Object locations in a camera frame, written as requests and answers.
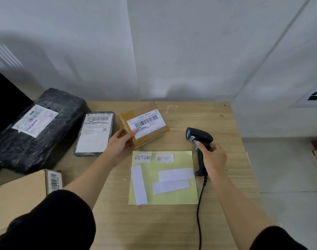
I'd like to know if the black plastic crate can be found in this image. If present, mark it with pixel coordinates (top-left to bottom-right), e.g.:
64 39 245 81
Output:
0 65 34 186

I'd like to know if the yellow sticker backing sheet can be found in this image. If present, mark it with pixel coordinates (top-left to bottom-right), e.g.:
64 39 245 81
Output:
128 151 199 206

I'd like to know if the yellow taped parcel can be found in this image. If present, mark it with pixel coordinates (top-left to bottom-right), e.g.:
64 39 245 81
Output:
119 101 170 148

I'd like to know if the large black parcel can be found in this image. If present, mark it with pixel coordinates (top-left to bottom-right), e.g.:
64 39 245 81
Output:
0 87 91 175

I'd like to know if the grey labelled parcel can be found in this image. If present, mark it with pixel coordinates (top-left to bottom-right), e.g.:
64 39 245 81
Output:
74 111 116 157

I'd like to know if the person's right forearm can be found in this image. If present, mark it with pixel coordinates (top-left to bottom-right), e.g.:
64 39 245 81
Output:
207 169 280 249

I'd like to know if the black scanner cable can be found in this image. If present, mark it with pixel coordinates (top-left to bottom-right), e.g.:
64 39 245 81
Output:
196 175 209 250

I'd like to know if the person's left forearm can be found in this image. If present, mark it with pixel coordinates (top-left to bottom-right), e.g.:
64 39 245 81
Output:
61 151 122 214

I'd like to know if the person's left hand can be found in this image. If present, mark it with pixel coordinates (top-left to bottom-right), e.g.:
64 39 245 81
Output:
106 128 138 166

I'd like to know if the black blue barcode scanner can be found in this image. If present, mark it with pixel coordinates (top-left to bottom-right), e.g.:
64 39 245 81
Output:
185 127 214 177

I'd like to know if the small white return sticker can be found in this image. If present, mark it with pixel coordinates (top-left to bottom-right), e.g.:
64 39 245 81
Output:
155 152 174 164

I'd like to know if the person's right hand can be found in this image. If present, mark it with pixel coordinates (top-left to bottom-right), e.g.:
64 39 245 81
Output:
196 140 228 182

